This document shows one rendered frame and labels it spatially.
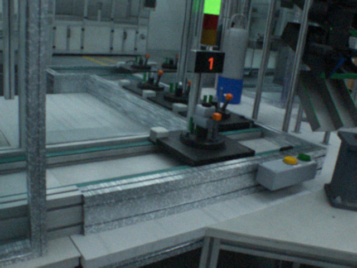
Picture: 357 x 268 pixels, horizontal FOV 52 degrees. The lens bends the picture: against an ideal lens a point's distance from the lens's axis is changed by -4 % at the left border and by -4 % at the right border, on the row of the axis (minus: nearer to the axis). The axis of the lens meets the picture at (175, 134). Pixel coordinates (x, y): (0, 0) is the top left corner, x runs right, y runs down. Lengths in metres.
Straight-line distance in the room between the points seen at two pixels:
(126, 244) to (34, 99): 0.38
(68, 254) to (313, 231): 0.61
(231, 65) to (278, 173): 1.25
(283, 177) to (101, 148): 0.54
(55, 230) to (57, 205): 0.06
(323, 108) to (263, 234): 0.75
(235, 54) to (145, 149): 1.19
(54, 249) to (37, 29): 0.44
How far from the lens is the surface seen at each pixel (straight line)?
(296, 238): 0.99
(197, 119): 1.17
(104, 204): 0.86
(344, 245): 1.03
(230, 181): 1.07
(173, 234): 0.90
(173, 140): 1.18
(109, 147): 1.14
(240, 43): 2.24
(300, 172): 1.19
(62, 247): 0.85
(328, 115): 1.58
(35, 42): 0.66
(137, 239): 0.88
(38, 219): 0.78
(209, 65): 1.25
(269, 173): 1.10
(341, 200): 1.22
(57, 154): 1.08
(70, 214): 0.85
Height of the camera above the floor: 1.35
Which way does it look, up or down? 18 degrees down
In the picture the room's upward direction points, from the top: 7 degrees clockwise
